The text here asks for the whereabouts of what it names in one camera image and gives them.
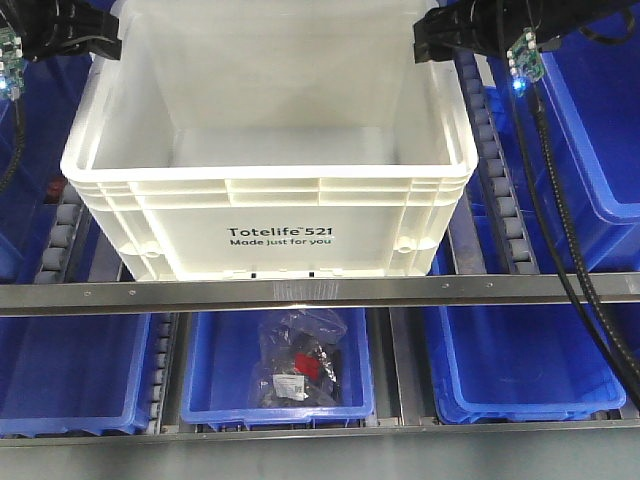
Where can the green circuit board with LED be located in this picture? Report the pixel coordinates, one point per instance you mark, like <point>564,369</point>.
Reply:
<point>524,60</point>

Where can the left roller track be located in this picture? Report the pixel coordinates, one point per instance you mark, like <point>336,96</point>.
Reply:
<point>61,257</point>

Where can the roller track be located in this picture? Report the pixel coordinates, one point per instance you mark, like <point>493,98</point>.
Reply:
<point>61,257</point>
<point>502,207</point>
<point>161,371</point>

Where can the blue bin lower right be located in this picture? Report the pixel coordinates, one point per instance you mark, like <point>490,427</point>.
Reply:
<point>516,363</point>

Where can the blue bin upper right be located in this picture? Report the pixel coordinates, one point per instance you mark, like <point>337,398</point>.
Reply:
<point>591,98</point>

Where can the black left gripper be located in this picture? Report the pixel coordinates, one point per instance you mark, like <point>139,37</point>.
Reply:
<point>62,28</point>

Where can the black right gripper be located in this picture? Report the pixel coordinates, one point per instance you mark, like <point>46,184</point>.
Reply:
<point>489,27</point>

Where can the white plastic Totelife tote box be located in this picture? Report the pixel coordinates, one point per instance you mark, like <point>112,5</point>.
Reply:
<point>271,140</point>

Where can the metal shelf rail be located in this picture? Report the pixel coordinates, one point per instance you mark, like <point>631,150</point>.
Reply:
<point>253,294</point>

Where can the clear bag of parts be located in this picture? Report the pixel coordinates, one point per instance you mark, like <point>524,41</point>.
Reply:
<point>299,360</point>

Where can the blue bin lower left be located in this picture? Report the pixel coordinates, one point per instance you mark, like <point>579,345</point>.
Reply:
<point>91,374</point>

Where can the blue parts bin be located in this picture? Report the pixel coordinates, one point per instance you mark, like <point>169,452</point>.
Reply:
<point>252,369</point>

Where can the lower roller track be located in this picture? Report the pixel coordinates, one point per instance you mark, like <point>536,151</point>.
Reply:
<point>161,371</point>

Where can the blue bin upper left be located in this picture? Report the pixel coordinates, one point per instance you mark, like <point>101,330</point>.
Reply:
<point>53,89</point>

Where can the right roller track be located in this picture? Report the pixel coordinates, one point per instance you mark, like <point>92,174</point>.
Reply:
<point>502,207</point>

